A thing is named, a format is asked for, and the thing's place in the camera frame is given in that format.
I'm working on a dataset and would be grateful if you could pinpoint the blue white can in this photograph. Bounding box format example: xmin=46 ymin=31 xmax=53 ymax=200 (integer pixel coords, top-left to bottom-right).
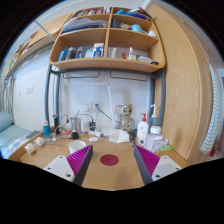
xmin=42 ymin=121 xmax=50 ymax=137

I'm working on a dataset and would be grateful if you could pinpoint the green small object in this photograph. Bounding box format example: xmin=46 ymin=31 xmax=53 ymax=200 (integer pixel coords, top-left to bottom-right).
xmin=160 ymin=145 xmax=173 ymax=151

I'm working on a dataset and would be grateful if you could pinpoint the striped hanging towel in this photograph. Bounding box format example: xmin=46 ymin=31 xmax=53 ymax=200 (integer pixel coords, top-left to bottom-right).
xmin=200 ymin=65 xmax=223 ymax=154

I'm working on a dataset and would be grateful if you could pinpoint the clear spray bottle blue liquid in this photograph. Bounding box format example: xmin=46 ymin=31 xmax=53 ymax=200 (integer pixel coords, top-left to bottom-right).
xmin=149 ymin=104 xmax=158 ymax=127

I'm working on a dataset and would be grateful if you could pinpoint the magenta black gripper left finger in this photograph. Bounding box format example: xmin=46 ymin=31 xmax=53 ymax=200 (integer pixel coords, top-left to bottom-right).
xmin=44 ymin=145 xmax=93 ymax=186

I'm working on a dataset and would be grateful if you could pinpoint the white pump bottle red top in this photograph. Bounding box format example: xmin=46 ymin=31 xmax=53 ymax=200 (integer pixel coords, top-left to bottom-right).
xmin=137 ymin=113 xmax=149 ymax=145

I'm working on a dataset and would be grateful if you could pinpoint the clear plastic bottle white cap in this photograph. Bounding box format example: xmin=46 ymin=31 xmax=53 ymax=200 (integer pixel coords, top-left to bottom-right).
xmin=144 ymin=126 xmax=163 ymax=153

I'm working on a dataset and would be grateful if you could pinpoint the white tissue pack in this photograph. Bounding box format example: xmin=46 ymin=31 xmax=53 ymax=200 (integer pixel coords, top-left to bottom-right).
xmin=109 ymin=129 xmax=129 ymax=143

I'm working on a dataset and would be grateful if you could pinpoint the wooden wardrobe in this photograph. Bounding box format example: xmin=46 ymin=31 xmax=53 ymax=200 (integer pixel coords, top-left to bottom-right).
xmin=147 ymin=3 xmax=213 ymax=164

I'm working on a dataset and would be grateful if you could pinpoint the Groot figurine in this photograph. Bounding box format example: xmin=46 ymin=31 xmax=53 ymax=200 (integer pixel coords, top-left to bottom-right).
xmin=120 ymin=104 xmax=134 ymax=132

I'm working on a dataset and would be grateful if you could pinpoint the white power strip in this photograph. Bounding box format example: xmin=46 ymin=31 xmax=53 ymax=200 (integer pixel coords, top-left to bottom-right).
xmin=88 ymin=130 xmax=103 ymax=137

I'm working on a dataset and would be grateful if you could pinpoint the light blue bed mattress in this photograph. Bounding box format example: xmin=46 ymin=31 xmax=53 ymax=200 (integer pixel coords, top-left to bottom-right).
xmin=0 ymin=111 xmax=39 ymax=159

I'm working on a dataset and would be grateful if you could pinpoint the dark red round coaster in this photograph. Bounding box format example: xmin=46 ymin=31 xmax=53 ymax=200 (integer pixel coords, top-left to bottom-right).
xmin=100 ymin=154 xmax=119 ymax=166

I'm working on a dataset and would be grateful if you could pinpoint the wooden wall shelf unit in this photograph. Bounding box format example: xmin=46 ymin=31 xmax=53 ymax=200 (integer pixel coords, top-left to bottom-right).
xmin=49 ymin=7 xmax=166 ymax=73

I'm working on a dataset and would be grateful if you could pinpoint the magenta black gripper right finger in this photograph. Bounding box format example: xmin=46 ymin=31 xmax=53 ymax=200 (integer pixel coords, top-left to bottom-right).
xmin=134 ymin=145 xmax=181 ymax=185

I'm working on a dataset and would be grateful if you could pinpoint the white tape roll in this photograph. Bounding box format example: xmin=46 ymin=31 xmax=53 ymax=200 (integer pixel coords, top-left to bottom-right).
xmin=25 ymin=143 xmax=36 ymax=154

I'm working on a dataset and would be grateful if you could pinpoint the white ceramic cup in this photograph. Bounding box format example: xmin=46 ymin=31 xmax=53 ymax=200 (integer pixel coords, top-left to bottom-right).
xmin=68 ymin=140 xmax=86 ymax=153

